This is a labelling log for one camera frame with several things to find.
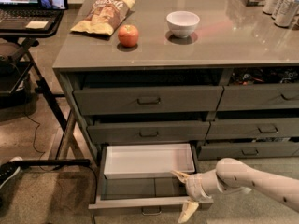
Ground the black cable on floor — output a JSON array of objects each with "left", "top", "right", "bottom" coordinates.
[{"left": 22, "top": 103, "right": 98, "bottom": 224}]

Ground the black smartphone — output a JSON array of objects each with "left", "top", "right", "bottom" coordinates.
[{"left": 38, "top": 0, "right": 68, "bottom": 10}]

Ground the white plastic tray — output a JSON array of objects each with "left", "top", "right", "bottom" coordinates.
[{"left": 104, "top": 143, "right": 195, "bottom": 179}]

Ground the black and white shoe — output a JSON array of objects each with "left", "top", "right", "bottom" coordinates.
[{"left": 0, "top": 157, "right": 22, "bottom": 189}]

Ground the grey counter cabinet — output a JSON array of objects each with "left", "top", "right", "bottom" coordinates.
[{"left": 53, "top": 0, "right": 299, "bottom": 157}]

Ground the black laptop stand cart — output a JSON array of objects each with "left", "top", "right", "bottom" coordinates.
[{"left": 0, "top": 9, "right": 92, "bottom": 170}]

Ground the grey drawer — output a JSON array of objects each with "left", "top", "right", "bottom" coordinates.
[
  {"left": 198, "top": 142, "right": 299, "bottom": 160},
  {"left": 87, "top": 120, "right": 209, "bottom": 144},
  {"left": 88, "top": 143, "right": 215, "bottom": 217},
  {"left": 206, "top": 118, "right": 299, "bottom": 140},
  {"left": 73, "top": 86, "right": 222, "bottom": 115},
  {"left": 218, "top": 83, "right": 299, "bottom": 111}
]

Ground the red apple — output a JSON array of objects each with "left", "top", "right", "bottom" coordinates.
[{"left": 118, "top": 25, "right": 139, "bottom": 48}]

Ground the yellow chip bag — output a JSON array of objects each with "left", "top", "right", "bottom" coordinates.
[{"left": 71, "top": 0, "right": 135, "bottom": 36}]

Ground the black laptop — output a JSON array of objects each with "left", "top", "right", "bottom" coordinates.
[{"left": 0, "top": 0, "right": 64, "bottom": 34}]

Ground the white bowl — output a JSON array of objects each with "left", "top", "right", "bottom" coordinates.
[{"left": 166, "top": 11, "right": 200, "bottom": 38}]

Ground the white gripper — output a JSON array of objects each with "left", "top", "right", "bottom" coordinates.
[{"left": 172, "top": 170, "right": 215, "bottom": 224}]

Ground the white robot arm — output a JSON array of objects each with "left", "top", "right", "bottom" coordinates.
[{"left": 172, "top": 158, "right": 299, "bottom": 224}]

